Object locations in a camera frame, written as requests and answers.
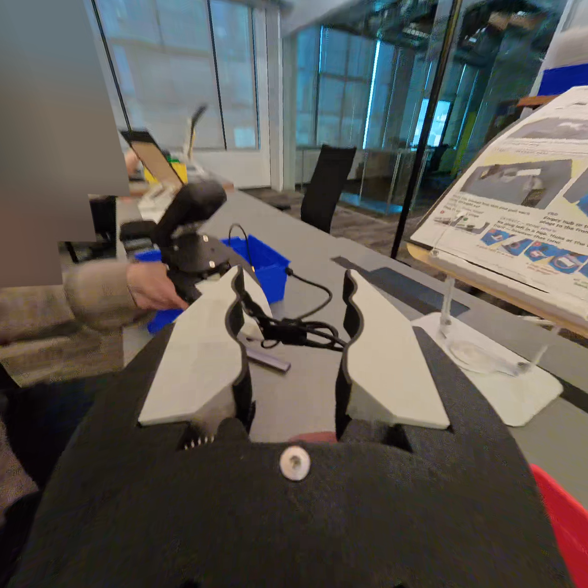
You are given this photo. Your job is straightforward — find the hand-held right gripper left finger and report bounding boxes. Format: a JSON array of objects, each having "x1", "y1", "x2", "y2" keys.
[{"x1": 138, "y1": 266, "x2": 255, "y2": 442}]

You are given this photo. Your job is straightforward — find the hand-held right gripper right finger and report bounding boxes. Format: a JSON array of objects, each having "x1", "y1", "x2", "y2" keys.
[{"x1": 335, "y1": 269, "x2": 451, "y2": 437}]

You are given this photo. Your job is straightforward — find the yellow bin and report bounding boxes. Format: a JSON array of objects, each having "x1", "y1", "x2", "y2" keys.
[{"x1": 142, "y1": 158, "x2": 189, "y2": 184}]

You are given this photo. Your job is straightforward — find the black high-back chair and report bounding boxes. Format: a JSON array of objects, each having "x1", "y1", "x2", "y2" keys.
[{"x1": 301, "y1": 144, "x2": 358, "y2": 234}]

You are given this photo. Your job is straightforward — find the printed instruction sheet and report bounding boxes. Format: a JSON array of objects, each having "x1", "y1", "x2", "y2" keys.
[{"x1": 410, "y1": 86, "x2": 588, "y2": 292}]

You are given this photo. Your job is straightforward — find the person's left forearm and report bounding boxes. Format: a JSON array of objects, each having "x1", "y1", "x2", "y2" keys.
[{"x1": 62, "y1": 261, "x2": 138, "y2": 332}]

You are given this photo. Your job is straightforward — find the blue plastic bin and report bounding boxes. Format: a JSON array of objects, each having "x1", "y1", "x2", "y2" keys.
[{"x1": 133, "y1": 236, "x2": 291, "y2": 334}]

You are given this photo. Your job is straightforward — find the red plastic bin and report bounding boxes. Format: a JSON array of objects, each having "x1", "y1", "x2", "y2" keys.
[{"x1": 528, "y1": 463, "x2": 588, "y2": 588}]

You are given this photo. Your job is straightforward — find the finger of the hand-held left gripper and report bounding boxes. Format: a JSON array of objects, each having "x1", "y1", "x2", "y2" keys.
[
  {"x1": 241, "y1": 270, "x2": 275, "y2": 341},
  {"x1": 195, "y1": 275, "x2": 230, "y2": 300}
]

